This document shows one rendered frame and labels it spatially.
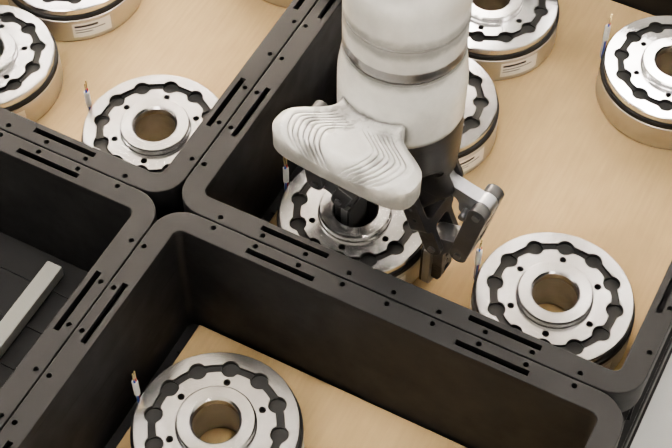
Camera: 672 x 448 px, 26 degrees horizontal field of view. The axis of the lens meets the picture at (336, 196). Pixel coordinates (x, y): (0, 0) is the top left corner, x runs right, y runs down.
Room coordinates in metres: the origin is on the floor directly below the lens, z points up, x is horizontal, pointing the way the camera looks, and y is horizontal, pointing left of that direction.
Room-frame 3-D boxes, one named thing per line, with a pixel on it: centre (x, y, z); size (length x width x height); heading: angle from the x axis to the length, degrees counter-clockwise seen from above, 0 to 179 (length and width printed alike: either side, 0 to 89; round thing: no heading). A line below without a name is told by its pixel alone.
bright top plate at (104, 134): (0.64, 0.12, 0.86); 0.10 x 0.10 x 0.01
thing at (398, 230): (0.57, -0.01, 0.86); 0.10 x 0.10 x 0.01
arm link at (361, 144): (0.54, -0.03, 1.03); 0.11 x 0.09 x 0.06; 148
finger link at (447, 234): (0.53, -0.07, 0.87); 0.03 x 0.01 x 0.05; 58
